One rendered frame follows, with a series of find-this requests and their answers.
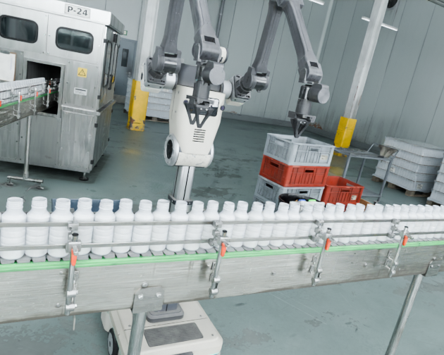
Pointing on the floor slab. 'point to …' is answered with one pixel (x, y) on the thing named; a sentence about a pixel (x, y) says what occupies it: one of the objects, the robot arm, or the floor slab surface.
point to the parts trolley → (363, 166)
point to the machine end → (93, 25)
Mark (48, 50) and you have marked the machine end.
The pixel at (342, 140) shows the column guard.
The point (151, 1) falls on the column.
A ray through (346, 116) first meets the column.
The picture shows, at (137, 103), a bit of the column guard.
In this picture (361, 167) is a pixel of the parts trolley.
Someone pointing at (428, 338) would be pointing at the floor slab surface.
